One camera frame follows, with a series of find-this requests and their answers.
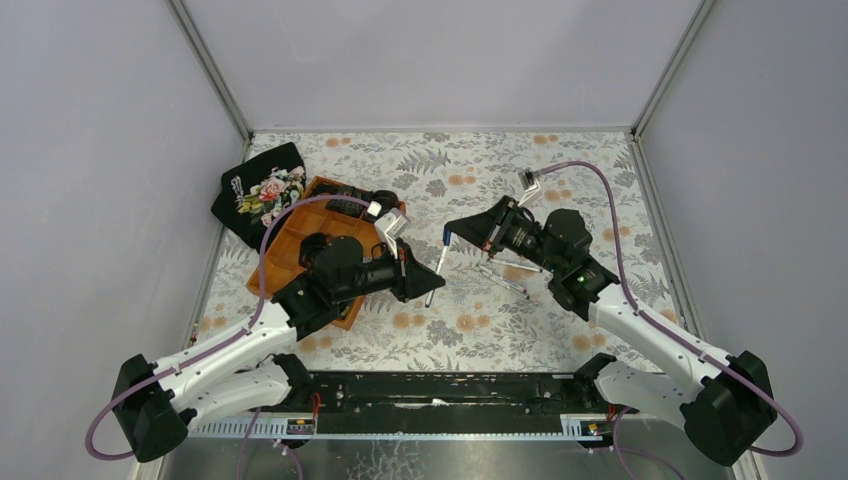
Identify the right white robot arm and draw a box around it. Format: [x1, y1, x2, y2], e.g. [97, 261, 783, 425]
[445, 196, 777, 466]

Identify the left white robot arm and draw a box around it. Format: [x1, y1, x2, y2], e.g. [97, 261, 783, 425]
[109, 237, 446, 463]

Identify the rolled tie black orange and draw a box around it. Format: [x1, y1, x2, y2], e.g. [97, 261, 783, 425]
[299, 232, 328, 257]

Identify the rolled dark tie back left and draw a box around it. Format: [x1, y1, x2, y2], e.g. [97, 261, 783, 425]
[311, 184, 372, 219]

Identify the rolled dark tie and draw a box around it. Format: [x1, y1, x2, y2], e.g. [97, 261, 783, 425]
[370, 190, 400, 216]
[311, 184, 372, 219]

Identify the floral table mat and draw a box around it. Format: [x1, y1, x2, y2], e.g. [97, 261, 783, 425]
[195, 131, 694, 374]

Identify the rolled dark tie back right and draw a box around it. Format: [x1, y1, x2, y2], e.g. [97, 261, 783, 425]
[370, 190, 400, 216]

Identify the black floral embroidered cloth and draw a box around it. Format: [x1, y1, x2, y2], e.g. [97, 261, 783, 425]
[211, 142, 306, 250]

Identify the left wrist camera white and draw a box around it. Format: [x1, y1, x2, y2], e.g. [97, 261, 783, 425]
[366, 201, 410, 259]

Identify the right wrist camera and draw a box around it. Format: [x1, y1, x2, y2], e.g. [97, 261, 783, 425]
[518, 169, 541, 208]

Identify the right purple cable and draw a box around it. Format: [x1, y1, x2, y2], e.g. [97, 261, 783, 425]
[523, 160, 804, 480]

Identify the purple cable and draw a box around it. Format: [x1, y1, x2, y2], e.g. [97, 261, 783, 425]
[84, 193, 380, 480]
[523, 160, 804, 480]

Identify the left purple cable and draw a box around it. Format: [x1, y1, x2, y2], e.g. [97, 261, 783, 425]
[84, 193, 380, 480]

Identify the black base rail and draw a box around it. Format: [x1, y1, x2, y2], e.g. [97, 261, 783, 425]
[231, 369, 641, 437]

